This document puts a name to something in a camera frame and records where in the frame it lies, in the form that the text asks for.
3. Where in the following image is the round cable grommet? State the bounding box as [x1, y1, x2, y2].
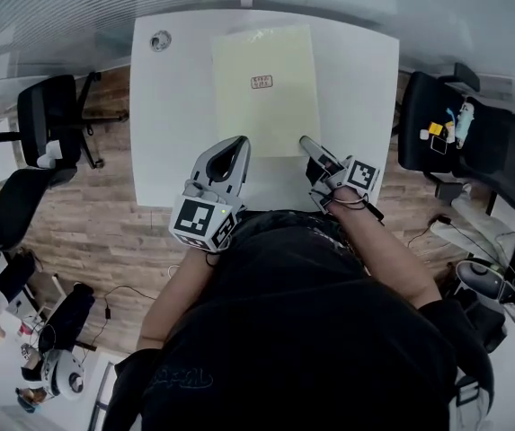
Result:
[149, 30, 173, 53]

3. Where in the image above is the black bag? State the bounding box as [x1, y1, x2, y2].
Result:
[37, 282, 96, 355]

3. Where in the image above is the person's left forearm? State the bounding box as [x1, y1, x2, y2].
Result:
[138, 239, 223, 353]

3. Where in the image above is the person's black shirt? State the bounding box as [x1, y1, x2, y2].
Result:
[102, 208, 496, 431]

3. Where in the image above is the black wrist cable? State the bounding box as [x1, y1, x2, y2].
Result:
[331, 194, 386, 227]

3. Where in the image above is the blue and white packet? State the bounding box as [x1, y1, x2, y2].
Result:
[456, 101, 477, 148]

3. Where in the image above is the pale yellow item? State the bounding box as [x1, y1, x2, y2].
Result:
[210, 23, 322, 159]

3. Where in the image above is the white table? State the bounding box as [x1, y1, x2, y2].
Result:
[129, 9, 401, 217]

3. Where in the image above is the white spare gripper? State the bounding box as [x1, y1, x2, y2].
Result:
[40, 347, 85, 399]

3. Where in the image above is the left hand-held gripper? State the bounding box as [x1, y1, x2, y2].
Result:
[168, 136, 253, 253]

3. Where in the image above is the black office chair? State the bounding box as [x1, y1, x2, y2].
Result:
[394, 62, 515, 214]
[0, 70, 129, 171]
[0, 166, 78, 279]

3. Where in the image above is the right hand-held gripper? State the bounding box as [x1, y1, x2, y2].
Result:
[298, 135, 382, 216]

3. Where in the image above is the black cable with adapter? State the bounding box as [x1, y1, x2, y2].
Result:
[76, 284, 160, 354]

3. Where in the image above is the black power adapter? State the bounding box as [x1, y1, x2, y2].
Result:
[435, 183, 464, 200]

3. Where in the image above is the grey spare gripper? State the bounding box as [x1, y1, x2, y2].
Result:
[456, 258, 515, 334]

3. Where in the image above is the person's right forearm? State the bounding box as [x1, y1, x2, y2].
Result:
[328, 185, 443, 310]

